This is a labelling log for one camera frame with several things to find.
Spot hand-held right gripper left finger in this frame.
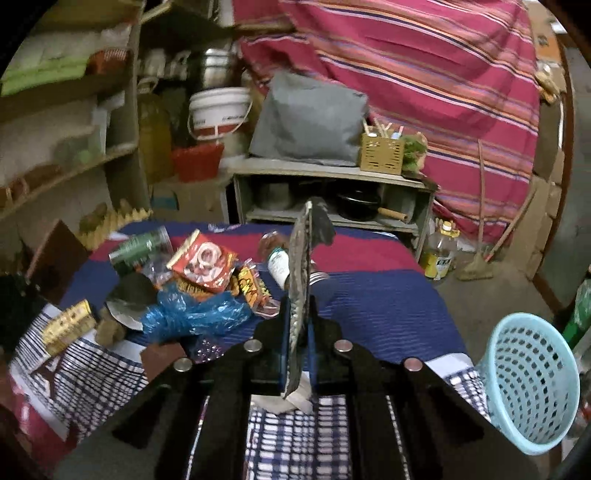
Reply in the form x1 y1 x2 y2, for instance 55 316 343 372
55 296 293 480

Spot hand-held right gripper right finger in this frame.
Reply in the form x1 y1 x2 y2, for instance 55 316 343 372
305 296 542 480

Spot clear blister pack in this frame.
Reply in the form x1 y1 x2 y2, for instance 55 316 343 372
191 335 228 366

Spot grey foil packet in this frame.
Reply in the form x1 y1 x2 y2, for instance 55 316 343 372
279 198 335 400

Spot brown cardboard piece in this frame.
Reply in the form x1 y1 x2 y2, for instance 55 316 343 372
141 342 186 384

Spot small yellow box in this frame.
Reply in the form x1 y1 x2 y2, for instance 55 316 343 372
43 299 98 356

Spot light blue plastic basket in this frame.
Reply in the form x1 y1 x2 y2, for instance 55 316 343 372
475 313 581 456

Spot yellow snack packet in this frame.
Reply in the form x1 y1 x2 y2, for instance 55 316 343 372
231 261 282 319

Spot striped printed blanket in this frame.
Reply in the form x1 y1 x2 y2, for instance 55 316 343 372
9 220 490 480

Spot brown jar with white label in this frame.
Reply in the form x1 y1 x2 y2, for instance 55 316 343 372
261 233 296 291

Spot blue plastic bag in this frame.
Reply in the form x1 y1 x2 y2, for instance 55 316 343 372
141 284 253 343

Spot red snack packet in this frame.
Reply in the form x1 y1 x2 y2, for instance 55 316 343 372
166 229 239 294

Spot black pan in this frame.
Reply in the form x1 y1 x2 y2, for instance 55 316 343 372
335 189 410 223

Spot oil bottle with yellow cap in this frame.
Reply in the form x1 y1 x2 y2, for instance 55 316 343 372
422 222 461 281

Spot torn silver foil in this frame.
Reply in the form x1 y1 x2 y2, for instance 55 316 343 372
106 272 158 331

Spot green jar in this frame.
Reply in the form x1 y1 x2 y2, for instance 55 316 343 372
109 226 173 276

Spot straw broom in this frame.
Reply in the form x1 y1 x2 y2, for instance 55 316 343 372
457 138 537 282

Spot low grey shelf cabinet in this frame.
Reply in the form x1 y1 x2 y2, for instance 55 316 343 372
231 159 437 262

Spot red plastic basket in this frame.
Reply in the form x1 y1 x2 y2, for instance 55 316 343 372
172 144 225 182

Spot yellow utensil holder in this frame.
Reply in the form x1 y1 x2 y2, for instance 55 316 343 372
359 131 406 175

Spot yellow egg tray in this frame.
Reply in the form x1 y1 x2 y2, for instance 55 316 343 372
76 205 153 250

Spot green leafy vegetables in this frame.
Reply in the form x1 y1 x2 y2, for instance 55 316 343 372
402 134 428 174

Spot grey cushion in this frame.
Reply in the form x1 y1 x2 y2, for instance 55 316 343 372
249 71 370 167

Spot white plastic bucket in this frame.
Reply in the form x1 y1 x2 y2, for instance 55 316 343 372
187 88 253 142

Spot large yellow oil jug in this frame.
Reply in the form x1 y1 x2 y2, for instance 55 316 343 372
137 90 174 184

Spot green bucket with plastic bag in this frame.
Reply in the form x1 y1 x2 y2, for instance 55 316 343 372
560 277 591 352

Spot tall wooden shelf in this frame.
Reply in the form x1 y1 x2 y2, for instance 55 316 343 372
0 0 154 278

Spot steel pot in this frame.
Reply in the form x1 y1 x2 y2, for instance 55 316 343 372
194 48 241 90

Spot wooden framed door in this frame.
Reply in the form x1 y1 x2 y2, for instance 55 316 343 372
533 28 591 315

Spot red striped hanging cloth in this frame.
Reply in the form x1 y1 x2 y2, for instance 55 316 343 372
233 0 542 245

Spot green plastic tray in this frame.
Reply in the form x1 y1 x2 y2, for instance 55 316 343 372
0 59 89 96

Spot cardboard sheets on wall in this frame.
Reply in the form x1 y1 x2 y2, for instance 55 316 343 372
526 152 567 278

